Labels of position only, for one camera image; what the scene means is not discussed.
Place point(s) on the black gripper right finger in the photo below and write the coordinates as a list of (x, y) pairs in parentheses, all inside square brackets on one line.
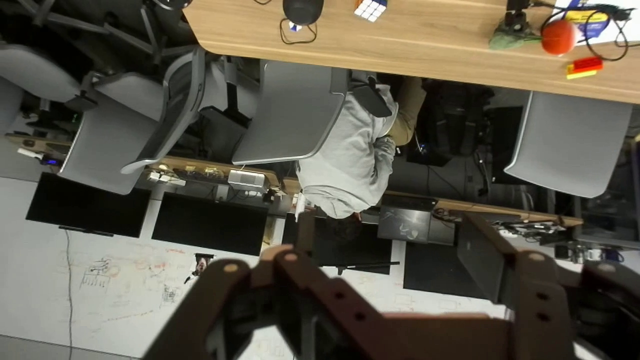
[(552, 306)]

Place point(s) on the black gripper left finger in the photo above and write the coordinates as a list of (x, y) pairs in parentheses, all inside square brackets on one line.
[(317, 317)]

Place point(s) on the grey chair behind box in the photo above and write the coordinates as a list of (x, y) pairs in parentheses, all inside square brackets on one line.
[(297, 108)]

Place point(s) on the person in grey hoodie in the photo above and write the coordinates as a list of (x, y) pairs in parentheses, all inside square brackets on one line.
[(352, 168)]

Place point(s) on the grey chair far middle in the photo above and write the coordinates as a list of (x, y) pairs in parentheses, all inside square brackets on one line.
[(568, 144)]

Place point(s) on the grey office chair right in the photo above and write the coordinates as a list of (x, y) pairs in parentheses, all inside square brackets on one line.
[(134, 125)]

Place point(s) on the wooden table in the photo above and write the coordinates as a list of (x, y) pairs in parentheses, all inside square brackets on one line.
[(427, 39)]

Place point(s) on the orange ball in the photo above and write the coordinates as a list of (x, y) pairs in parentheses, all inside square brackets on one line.
[(559, 37)]

